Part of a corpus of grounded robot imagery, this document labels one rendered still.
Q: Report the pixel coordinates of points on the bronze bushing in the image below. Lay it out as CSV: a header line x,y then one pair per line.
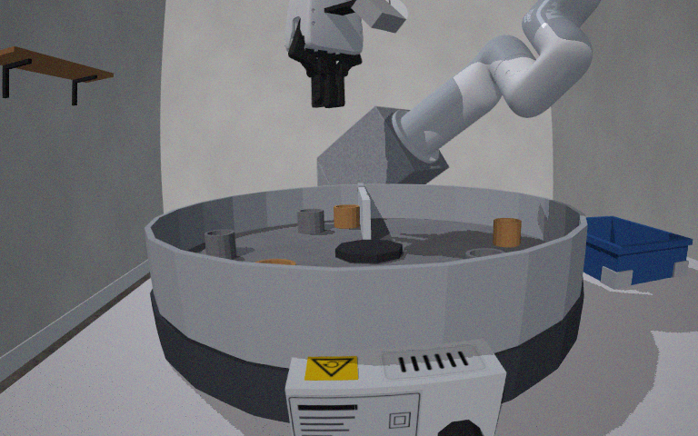
x,y
278,261
507,232
346,216

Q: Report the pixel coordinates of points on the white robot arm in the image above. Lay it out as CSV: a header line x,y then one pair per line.
x,y
499,69

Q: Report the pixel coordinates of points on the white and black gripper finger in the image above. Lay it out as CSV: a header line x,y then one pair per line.
x,y
316,68
339,71

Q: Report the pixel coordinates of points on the blue crate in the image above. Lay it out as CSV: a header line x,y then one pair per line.
x,y
629,253

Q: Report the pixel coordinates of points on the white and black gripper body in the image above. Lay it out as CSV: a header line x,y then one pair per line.
x,y
323,31

